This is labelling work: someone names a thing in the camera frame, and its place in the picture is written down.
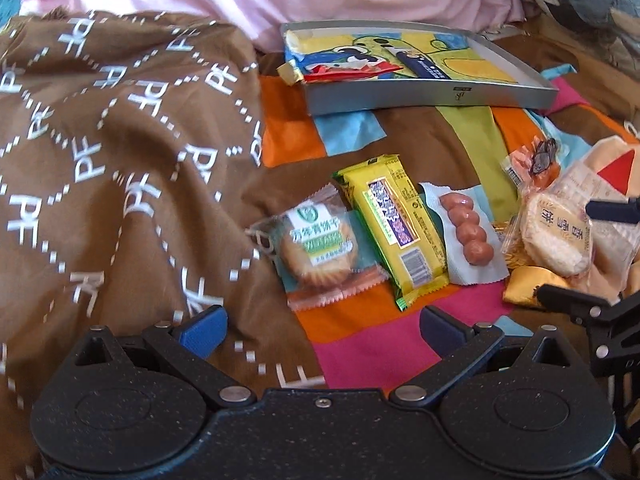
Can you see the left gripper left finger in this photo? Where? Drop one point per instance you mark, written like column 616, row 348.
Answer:
column 203, row 334

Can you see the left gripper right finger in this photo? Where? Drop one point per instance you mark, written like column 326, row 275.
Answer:
column 443, row 333

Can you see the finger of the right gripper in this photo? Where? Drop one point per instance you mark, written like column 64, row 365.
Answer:
column 583, row 309
column 621, row 212

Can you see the white large snack packet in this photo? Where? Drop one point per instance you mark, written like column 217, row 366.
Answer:
column 604, row 185

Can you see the golden snack packet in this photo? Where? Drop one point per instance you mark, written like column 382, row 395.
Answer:
column 525, row 277

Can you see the rice cracker packet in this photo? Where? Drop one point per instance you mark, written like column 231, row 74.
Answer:
column 552, row 232

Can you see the round biscuit packet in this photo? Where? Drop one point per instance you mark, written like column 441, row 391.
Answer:
column 321, row 250

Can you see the blue snack packet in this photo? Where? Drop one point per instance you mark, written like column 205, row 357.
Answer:
column 420, row 64

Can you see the red tofu snack packet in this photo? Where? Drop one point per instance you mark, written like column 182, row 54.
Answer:
column 291, row 74

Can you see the colourful patchwork blanket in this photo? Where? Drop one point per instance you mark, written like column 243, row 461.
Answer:
column 369, row 340

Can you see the sausage packet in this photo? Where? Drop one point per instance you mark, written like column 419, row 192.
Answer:
column 472, row 245

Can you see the dried fish packet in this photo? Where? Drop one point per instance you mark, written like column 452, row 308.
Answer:
column 533, row 167

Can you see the yellow wafer packet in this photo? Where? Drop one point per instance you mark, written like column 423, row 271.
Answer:
column 398, row 221

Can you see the grey tray with cartoon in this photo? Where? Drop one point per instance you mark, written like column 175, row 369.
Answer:
column 481, row 73

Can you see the brown PF patterned bag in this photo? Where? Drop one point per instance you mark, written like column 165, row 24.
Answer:
column 134, row 159

